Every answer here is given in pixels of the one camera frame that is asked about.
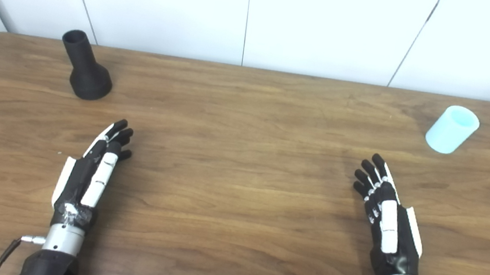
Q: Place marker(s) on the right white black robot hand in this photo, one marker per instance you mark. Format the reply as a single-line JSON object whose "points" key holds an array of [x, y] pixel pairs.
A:
{"points": [[397, 242]]}

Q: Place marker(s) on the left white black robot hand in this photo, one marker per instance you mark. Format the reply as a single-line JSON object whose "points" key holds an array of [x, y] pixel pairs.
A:
{"points": [[78, 182]]}

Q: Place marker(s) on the black funnel-shaped vase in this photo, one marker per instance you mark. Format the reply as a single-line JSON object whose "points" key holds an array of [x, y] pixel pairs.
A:
{"points": [[87, 74]]}

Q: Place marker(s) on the light blue cylinder cup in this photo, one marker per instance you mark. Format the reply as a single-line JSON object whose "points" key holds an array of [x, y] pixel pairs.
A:
{"points": [[450, 130]]}

